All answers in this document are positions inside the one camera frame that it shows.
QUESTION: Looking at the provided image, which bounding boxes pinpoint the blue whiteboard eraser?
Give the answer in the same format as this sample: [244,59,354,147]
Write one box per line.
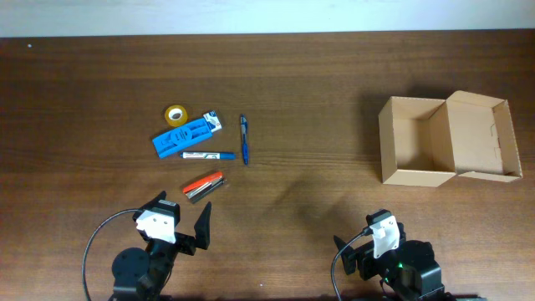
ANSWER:
[152,119,212,159]

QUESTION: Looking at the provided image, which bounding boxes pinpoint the blue whiteboard marker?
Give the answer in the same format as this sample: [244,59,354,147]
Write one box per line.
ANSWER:
[180,151,236,161]

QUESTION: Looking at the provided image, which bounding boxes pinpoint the blue ballpoint pen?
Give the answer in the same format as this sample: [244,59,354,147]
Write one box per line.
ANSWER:
[240,114,249,166]

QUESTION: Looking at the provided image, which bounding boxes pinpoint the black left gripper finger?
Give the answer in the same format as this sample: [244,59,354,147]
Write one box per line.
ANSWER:
[139,191,166,212]
[194,202,211,250]

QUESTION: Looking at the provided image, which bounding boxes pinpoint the yellow tape roll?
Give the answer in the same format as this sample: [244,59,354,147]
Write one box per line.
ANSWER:
[164,105,188,127]

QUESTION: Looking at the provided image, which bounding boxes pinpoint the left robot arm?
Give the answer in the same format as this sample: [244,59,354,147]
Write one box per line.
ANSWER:
[110,192,211,300]

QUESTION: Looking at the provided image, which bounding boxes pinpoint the cardboard box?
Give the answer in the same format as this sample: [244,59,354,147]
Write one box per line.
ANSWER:
[378,90,522,187]

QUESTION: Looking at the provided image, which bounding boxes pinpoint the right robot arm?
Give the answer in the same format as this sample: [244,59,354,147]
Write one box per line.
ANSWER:
[331,222,485,301]

